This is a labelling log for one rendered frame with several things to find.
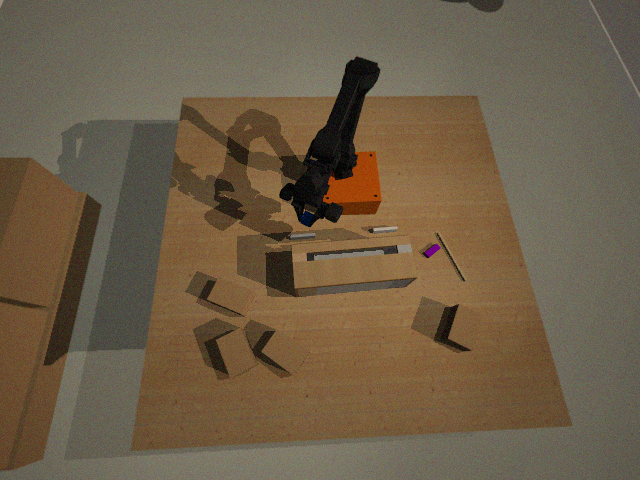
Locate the small purple block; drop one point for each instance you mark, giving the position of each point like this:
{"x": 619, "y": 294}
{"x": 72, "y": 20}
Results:
{"x": 432, "y": 250}

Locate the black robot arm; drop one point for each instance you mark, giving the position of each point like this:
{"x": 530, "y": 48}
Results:
{"x": 333, "y": 145}

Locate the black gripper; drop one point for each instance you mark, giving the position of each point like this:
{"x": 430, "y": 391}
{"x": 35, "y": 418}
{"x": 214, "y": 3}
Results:
{"x": 330, "y": 212}

